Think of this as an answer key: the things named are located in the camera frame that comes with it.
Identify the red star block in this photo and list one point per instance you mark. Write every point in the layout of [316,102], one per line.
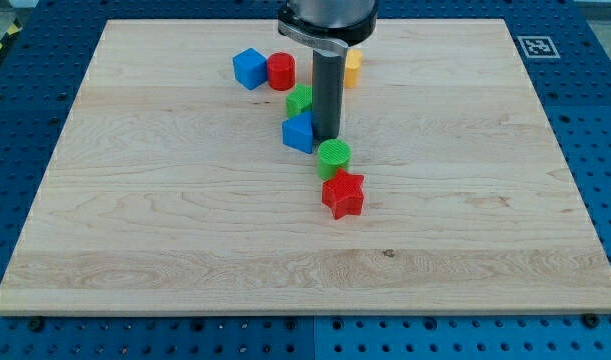
[343,194]

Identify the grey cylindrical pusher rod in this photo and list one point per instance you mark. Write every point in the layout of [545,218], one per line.
[327,93]

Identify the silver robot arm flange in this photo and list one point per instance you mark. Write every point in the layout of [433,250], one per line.
[328,25]

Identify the green star block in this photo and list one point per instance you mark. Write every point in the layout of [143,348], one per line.
[299,100]

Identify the green cylinder block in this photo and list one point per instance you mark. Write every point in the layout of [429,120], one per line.
[332,155]

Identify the blue triangular block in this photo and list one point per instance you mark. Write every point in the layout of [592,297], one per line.
[297,132]

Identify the red cylinder block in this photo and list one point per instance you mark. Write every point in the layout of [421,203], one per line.
[281,71]

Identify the blue cube block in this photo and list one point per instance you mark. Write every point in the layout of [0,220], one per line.
[250,68]

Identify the yellow cylinder block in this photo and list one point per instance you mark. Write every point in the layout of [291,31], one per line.
[353,66]

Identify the wooden board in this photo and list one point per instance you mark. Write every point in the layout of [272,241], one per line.
[171,193]

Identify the white fiducial marker tag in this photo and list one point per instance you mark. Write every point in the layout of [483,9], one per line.
[538,47]

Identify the yellow black hazard tape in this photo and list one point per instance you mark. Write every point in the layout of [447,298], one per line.
[9,38]

